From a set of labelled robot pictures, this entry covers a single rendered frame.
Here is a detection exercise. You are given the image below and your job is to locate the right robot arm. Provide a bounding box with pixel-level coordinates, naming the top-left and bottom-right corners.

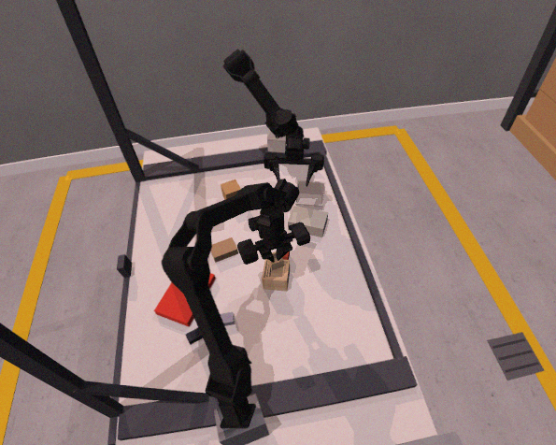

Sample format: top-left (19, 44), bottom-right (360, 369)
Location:
top-left (162, 179), bottom-right (299, 428)

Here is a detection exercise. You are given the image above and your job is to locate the red flat rectangular board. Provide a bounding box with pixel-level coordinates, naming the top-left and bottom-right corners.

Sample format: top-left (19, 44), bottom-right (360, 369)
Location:
top-left (154, 273), bottom-right (216, 327)

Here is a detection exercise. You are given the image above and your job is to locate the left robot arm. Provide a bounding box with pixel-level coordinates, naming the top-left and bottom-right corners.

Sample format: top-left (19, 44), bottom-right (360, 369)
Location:
top-left (223, 49), bottom-right (310, 155)

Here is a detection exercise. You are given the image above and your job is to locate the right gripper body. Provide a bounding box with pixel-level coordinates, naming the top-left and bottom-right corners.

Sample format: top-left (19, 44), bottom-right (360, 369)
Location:
top-left (237, 222), bottom-right (310, 265)

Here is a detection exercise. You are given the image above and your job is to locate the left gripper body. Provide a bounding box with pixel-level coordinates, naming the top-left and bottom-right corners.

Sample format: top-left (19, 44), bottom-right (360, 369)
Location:
top-left (264, 151), bottom-right (324, 170)

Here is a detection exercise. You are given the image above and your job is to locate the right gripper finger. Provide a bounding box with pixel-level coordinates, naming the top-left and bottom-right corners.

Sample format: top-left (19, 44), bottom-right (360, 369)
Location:
top-left (276, 244), bottom-right (292, 261)
top-left (261, 252), bottom-right (275, 263)

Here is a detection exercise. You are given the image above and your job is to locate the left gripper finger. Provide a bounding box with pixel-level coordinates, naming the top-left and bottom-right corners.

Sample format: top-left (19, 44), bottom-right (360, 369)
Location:
top-left (269, 160), bottom-right (280, 180)
top-left (307, 162), bottom-right (319, 185)

